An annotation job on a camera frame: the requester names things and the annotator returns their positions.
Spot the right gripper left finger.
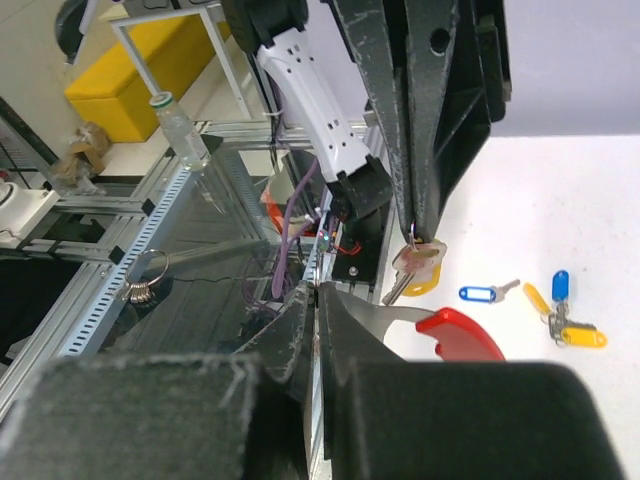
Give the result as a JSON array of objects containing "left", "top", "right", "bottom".
[{"left": 1, "top": 284, "right": 313, "bottom": 479}]

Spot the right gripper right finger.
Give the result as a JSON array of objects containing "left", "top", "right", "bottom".
[{"left": 317, "top": 283, "right": 624, "bottom": 479}]

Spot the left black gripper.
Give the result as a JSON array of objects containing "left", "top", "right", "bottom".
[{"left": 333, "top": 1, "right": 511, "bottom": 243}]

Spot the red handled metal keyring holder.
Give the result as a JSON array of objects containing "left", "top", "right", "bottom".
[{"left": 338, "top": 292, "right": 505, "bottom": 362}]

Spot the yellow tag key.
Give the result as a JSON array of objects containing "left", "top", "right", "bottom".
[
  {"left": 547, "top": 313, "right": 608, "bottom": 349},
  {"left": 523, "top": 283, "right": 553, "bottom": 317},
  {"left": 382, "top": 240, "right": 447, "bottom": 306}
]

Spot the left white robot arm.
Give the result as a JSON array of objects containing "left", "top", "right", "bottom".
[{"left": 222, "top": 1, "right": 512, "bottom": 244}]

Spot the spare keyring bundle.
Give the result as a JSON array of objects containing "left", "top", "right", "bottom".
[{"left": 113, "top": 249, "right": 171, "bottom": 305}]

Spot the blue tag key lower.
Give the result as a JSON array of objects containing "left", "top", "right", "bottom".
[{"left": 458, "top": 279, "right": 520, "bottom": 304}]

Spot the blue tag key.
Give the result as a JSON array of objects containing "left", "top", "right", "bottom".
[
  {"left": 551, "top": 270, "right": 570, "bottom": 314},
  {"left": 458, "top": 279, "right": 520, "bottom": 304}
]

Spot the yellow tag key flat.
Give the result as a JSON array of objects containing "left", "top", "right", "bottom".
[{"left": 523, "top": 283, "right": 553, "bottom": 317}]

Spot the blue tag key upper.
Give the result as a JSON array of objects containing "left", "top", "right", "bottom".
[{"left": 551, "top": 270, "right": 570, "bottom": 314}]

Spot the clear plastic bottle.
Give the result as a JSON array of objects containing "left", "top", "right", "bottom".
[{"left": 149, "top": 91, "right": 211, "bottom": 171}]

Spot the yellow box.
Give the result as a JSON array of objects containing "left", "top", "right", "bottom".
[{"left": 65, "top": 15, "right": 215, "bottom": 143}]

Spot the aluminium front rail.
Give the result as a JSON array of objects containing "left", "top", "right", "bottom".
[{"left": 199, "top": 121, "right": 389, "bottom": 479}]

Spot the slotted cable duct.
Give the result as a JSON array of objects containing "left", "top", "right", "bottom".
[{"left": 54, "top": 169, "right": 195, "bottom": 357}]

